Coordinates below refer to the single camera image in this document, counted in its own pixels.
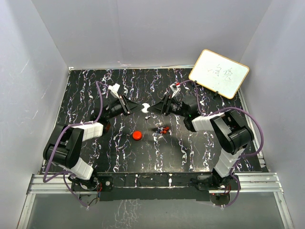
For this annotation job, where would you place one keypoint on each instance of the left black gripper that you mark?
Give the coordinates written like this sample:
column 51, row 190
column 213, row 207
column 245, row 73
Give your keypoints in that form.
column 128, row 107

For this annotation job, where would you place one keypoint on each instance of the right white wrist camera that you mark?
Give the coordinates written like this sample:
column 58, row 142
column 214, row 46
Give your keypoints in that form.
column 175, row 88

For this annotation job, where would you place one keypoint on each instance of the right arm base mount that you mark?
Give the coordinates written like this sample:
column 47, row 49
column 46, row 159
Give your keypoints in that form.
column 214, row 182

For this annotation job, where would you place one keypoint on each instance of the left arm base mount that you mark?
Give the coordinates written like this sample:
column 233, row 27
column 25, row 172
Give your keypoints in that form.
column 99, row 184

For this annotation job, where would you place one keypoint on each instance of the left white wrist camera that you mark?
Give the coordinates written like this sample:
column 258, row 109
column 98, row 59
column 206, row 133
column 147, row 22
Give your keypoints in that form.
column 114, row 90

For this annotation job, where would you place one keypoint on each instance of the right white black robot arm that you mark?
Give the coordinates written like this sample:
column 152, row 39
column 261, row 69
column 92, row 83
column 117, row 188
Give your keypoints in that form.
column 231, row 130

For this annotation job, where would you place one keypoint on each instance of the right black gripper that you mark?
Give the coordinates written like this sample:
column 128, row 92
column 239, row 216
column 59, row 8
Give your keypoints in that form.
column 163, row 106

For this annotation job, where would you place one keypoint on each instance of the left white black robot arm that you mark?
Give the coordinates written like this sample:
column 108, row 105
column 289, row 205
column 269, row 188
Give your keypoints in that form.
column 64, row 145

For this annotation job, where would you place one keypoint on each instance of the red earbud charging case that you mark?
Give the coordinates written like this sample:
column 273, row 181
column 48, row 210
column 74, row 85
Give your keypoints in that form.
column 137, row 135

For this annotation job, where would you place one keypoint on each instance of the small whiteboard yellow frame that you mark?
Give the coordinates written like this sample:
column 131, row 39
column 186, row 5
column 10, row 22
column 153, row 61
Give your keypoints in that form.
column 218, row 73

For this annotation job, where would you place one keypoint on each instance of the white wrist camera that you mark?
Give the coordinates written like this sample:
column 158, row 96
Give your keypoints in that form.
column 114, row 90
column 175, row 88

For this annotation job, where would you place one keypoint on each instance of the aluminium front rail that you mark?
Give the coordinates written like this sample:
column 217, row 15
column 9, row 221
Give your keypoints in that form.
column 249, row 183

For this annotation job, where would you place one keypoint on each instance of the white earbud charging case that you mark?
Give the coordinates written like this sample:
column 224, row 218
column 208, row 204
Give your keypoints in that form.
column 145, row 108

